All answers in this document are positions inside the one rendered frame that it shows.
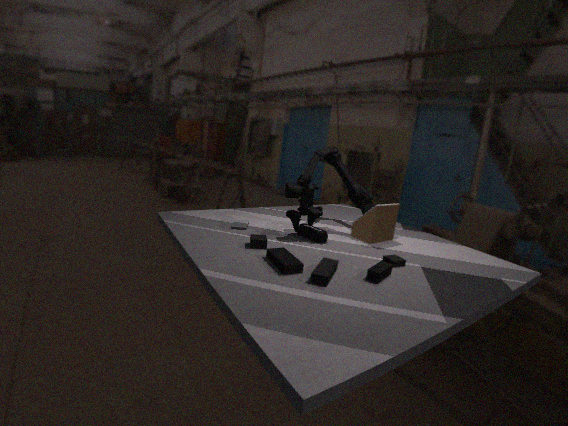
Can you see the dark grey controller unit with green rocker switches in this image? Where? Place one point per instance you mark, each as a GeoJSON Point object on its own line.
{"type": "Point", "coordinates": [312, 233]}

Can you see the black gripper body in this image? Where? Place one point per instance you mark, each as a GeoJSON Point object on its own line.
{"type": "Point", "coordinates": [297, 215]}

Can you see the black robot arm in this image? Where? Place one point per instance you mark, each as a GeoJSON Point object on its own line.
{"type": "Point", "coordinates": [332, 155]}

